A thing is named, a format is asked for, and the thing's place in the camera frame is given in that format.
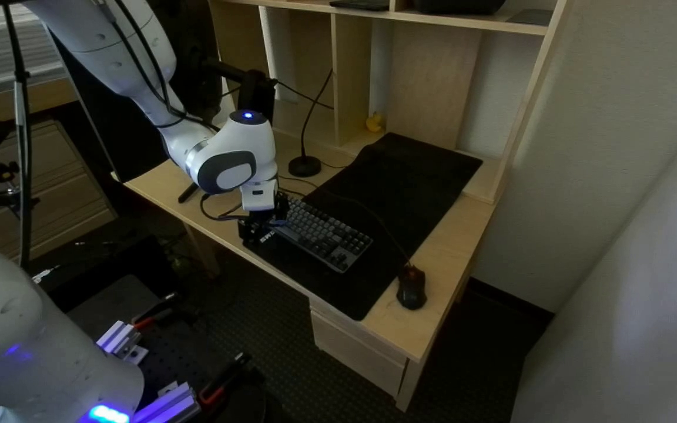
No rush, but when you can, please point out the flat black tablet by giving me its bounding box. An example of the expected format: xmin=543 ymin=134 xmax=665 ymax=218
xmin=328 ymin=0 xmax=392 ymax=11

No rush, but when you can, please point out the yellow rubber duck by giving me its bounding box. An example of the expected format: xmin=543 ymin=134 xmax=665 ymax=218
xmin=363 ymin=112 xmax=389 ymax=137

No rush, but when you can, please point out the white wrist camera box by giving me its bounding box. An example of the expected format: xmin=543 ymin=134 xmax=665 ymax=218
xmin=241 ymin=177 xmax=281 ymax=217

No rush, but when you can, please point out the red handled clamp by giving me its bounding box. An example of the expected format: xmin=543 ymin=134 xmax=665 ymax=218
xmin=131 ymin=351 xmax=256 ymax=423
xmin=95 ymin=292 xmax=182 ymax=364

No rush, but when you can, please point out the wooden side cabinet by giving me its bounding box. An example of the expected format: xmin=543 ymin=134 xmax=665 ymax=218
xmin=0 ymin=78 xmax=117 ymax=266

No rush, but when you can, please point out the light wooden shelf hutch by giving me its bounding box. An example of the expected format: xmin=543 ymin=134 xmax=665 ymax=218
xmin=208 ymin=0 xmax=571 ymax=207

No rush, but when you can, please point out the black computer mouse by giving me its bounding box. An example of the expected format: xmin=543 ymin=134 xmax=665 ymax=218
xmin=395 ymin=263 xmax=431 ymax=312

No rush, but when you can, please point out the black desk mat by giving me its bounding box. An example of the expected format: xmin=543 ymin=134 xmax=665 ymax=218
xmin=243 ymin=129 xmax=488 ymax=324

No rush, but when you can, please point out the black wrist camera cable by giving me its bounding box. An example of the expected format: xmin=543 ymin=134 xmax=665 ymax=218
xmin=198 ymin=191 xmax=250 ymax=224

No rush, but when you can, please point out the light wooden desk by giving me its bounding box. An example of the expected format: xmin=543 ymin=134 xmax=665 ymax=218
xmin=110 ymin=126 xmax=502 ymax=413

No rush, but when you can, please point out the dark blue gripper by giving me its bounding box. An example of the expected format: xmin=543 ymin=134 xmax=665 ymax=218
xmin=238 ymin=205 xmax=293 ymax=252

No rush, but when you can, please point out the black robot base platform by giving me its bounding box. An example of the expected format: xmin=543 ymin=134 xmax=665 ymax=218
xmin=63 ymin=272 xmax=295 ymax=423

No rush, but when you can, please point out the grey mechanical keyboard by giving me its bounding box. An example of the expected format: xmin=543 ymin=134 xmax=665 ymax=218
xmin=271 ymin=192 xmax=376 ymax=277

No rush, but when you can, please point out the black hard case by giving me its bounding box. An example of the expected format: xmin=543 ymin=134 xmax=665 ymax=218
xmin=412 ymin=0 xmax=510 ymax=16

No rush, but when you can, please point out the black tripod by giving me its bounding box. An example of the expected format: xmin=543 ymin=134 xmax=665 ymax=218
xmin=0 ymin=0 xmax=42 ymax=267

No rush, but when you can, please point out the black gooseneck microphone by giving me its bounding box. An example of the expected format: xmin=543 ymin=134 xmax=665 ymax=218
xmin=287 ymin=67 xmax=335 ymax=178

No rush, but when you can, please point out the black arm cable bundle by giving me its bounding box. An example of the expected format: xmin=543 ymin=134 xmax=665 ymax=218
xmin=106 ymin=0 xmax=218 ymax=132

